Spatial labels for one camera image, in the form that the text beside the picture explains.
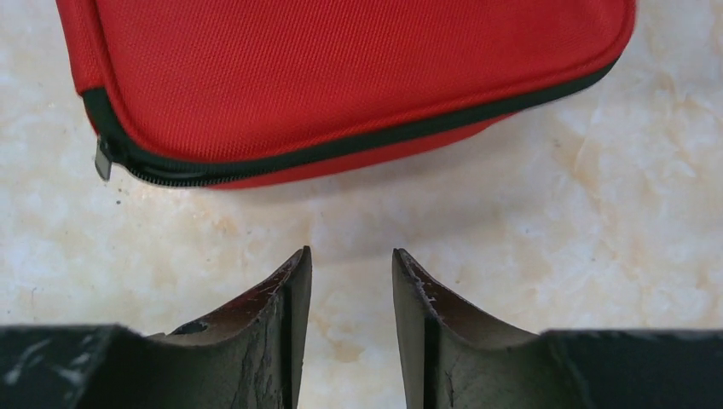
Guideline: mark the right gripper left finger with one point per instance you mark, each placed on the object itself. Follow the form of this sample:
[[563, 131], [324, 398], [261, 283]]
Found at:
[[248, 353]]

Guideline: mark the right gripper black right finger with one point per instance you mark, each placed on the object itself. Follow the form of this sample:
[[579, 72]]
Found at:
[[454, 355]]

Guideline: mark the red black medicine kit bag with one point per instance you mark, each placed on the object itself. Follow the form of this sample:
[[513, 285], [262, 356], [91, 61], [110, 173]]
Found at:
[[254, 93]]

